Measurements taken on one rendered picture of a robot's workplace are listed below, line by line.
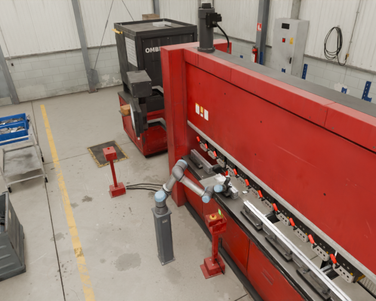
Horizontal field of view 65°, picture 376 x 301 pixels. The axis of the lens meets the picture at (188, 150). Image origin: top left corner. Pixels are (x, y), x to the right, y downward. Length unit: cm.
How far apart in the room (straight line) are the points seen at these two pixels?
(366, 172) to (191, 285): 237
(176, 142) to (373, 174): 258
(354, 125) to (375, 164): 24
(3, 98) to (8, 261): 645
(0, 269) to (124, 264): 137
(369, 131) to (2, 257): 370
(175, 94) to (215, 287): 228
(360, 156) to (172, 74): 231
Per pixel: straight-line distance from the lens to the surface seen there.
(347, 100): 215
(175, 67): 358
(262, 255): 300
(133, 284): 375
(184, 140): 397
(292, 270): 278
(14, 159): 604
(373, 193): 199
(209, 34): 333
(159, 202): 321
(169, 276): 375
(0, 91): 982
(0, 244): 394
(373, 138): 186
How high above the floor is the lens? 300
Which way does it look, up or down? 30 degrees down
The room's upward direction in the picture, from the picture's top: 2 degrees counter-clockwise
